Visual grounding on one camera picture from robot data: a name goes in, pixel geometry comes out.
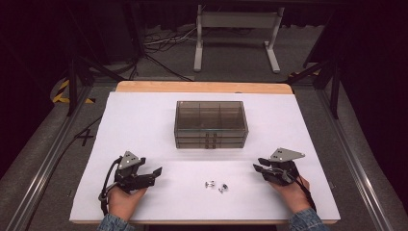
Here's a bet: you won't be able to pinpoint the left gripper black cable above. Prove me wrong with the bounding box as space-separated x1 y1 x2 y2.
98 158 123 217

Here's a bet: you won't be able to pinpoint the smoky transparent drawer box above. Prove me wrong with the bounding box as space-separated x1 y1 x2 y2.
173 100 249 150

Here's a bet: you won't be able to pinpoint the white metal desk frame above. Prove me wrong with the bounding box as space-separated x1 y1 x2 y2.
192 4 286 74

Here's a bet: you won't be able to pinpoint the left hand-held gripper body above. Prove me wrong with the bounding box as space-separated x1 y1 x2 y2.
113 150 157 194

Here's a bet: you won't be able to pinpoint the yellow black hazard tape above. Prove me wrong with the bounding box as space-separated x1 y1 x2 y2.
52 79 96 105

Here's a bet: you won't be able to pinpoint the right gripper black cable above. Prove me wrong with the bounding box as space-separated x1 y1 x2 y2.
294 175 318 214

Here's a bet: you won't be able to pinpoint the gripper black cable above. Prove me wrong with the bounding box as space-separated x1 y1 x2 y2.
98 158 123 217
294 175 318 214

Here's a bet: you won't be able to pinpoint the thin black floor cable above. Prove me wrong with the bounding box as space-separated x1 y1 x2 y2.
23 116 104 231

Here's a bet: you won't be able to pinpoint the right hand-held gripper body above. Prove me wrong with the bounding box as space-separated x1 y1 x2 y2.
261 147 306 187

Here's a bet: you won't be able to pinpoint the black metal stand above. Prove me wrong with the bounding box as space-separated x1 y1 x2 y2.
65 54 127 117
282 57 342 120

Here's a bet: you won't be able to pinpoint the wooden table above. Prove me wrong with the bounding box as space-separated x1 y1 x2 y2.
69 80 342 225

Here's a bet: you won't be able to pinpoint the person's right hand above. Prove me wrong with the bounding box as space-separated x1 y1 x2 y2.
270 175 312 215

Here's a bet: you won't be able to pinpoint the white floor cables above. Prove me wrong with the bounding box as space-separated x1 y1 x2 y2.
143 27 198 46

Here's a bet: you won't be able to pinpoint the person's left hand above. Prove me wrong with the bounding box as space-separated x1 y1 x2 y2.
107 186 148 222

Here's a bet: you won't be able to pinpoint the white table mat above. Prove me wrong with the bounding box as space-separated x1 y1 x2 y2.
69 91 342 222

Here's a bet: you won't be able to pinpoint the aluminium floor rail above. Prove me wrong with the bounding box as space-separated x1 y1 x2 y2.
5 85 94 231
316 88 395 231

